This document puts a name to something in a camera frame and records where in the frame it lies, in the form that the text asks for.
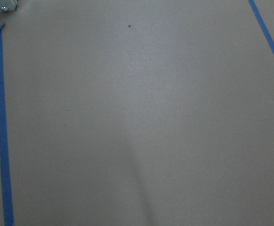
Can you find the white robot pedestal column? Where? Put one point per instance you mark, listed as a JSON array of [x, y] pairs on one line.
[[8, 5]]

